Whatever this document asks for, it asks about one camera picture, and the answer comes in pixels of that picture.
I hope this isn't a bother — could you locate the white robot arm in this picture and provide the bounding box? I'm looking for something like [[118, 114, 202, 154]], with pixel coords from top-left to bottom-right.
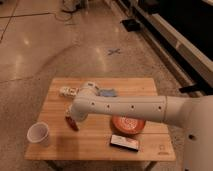
[[68, 82, 213, 171]]

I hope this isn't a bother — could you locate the orange ceramic bowl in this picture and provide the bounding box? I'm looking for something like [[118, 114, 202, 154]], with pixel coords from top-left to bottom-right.
[[112, 116, 146, 135]]

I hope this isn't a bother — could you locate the wooden folding table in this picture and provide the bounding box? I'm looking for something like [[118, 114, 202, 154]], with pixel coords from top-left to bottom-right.
[[25, 78, 175, 163]]

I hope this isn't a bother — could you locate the white paper cup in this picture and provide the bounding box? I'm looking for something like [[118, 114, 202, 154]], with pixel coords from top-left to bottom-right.
[[27, 122, 50, 147]]

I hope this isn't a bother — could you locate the blue sponge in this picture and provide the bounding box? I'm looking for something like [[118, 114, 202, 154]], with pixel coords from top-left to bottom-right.
[[99, 89, 117, 97]]

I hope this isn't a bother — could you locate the small flat box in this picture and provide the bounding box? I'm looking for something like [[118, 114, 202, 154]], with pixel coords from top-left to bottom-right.
[[110, 134, 139, 151]]

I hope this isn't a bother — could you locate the black floor object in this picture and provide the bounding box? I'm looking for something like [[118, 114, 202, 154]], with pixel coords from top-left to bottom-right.
[[121, 19, 140, 32]]

